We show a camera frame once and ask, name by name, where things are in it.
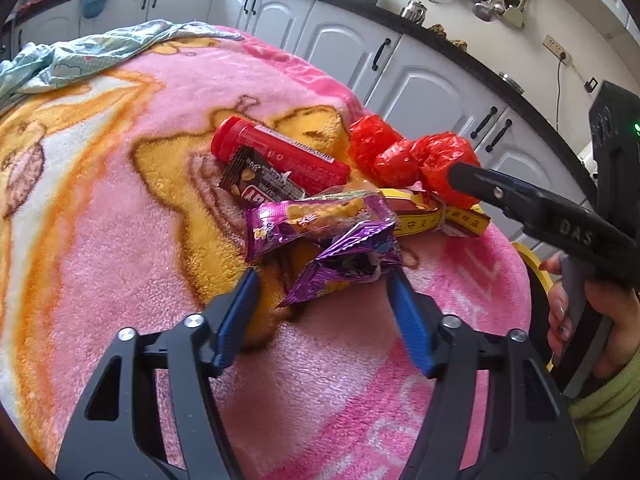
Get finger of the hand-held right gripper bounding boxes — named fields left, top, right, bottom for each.
left=446, top=160, right=552, bottom=234

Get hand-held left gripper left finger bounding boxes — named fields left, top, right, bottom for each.
left=54, top=269, right=261, bottom=480

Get black power cable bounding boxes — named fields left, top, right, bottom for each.
left=556, top=57, right=594, bottom=127

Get white lower cabinets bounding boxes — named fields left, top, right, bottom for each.
left=10, top=0, right=597, bottom=261

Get purple orange snack packet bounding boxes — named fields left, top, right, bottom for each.
left=244, top=191, right=398, bottom=262

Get light blue cloth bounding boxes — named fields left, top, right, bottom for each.
left=0, top=19, right=246, bottom=111

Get wall outlet strip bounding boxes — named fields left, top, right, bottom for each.
left=543, top=35, right=574, bottom=66

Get brown dried roots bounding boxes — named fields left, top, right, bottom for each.
left=427, top=22, right=469, bottom=51

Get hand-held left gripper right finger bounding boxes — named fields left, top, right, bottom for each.
left=386, top=267, right=586, bottom=480

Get person's right hand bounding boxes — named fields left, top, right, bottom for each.
left=542, top=254, right=640, bottom=378

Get person's right forearm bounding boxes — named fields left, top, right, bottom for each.
left=569, top=357, right=640, bottom=468

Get purple wrapper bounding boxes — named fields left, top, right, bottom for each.
left=276, top=220, right=405, bottom=309

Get black countertop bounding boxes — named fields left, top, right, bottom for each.
left=0, top=0, right=601, bottom=201

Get steel teapot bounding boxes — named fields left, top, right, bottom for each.
left=400, top=0, right=429, bottom=25

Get brown snack wrapper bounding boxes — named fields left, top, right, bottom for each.
left=220, top=145, right=321, bottom=211

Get yellow wrapper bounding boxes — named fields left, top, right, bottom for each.
left=377, top=187, right=493, bottom=239

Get pink printed blanket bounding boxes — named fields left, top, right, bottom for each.
left=0, top=25, right=533, bottom=480

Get steel bowl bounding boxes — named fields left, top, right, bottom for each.
left=498, top=71, right=525, bottom=95

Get red plastic bag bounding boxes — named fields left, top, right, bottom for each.
left=347, top=114, right=483, bottom=211

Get red tube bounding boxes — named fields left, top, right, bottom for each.
left=210, top=116, right=351, bottom=196

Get yellow rimmed trash bin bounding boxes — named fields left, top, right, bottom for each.
left=510, top=241, right=554, bottom=372

